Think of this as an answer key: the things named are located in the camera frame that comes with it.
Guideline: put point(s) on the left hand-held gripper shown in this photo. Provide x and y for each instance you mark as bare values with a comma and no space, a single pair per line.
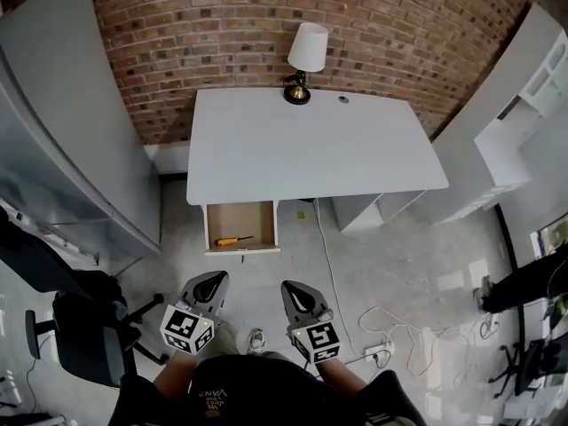
186,328

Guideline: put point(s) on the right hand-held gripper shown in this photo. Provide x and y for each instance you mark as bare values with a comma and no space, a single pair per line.
319,342

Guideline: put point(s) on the white drawer with brown inside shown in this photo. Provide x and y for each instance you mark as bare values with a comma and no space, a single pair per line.
239,222

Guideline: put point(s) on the person's right forearm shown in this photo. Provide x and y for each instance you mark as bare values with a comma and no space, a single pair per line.
341,377

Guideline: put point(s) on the person's left forearm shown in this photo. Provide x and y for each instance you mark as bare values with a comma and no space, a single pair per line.
175,373

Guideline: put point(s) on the person's khaki trouser leg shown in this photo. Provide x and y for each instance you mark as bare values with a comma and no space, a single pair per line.
228,337

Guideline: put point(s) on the person's grey sneaker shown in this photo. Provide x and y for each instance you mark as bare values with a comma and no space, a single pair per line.
256,342

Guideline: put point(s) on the person's black shirt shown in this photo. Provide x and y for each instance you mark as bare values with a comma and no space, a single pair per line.
266,393

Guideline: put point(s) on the yellow sticky note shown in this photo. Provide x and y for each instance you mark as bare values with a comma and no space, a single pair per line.
302,215

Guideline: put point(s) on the black mesh office chair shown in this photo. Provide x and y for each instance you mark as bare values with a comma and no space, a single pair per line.
89,326

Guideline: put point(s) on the white desk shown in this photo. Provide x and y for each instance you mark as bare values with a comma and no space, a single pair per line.
310,149

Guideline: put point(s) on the grey refrigerator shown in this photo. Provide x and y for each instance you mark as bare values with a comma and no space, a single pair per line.
57,127

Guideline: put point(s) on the black office chair with armrests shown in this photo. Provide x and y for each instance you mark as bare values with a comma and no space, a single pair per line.
532,366

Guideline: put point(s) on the white bookshelf desk unit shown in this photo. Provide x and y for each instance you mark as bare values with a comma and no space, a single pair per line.
497,149

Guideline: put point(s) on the glass window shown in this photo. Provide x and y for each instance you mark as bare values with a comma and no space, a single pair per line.
552,235

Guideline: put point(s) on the table lamp with white shade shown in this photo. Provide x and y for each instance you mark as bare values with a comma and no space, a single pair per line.
308,47

